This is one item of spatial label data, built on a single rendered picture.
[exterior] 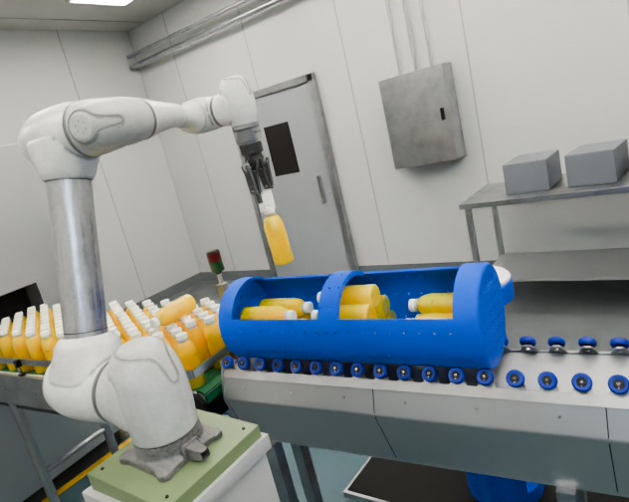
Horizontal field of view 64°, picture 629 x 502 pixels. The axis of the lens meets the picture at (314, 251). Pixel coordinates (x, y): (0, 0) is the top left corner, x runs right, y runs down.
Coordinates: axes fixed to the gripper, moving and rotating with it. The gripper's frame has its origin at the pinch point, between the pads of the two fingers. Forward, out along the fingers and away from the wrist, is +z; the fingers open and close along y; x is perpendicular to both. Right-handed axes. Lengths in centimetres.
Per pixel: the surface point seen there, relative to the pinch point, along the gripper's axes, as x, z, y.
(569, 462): -89, 71, -23
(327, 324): -29, 33, -24
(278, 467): 10, 94, -23
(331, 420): -21, 68, -24
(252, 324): 0.1, 34.2, -23.9
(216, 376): 27, 58, -21
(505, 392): -75, 52, -23
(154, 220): 418, 71, 305
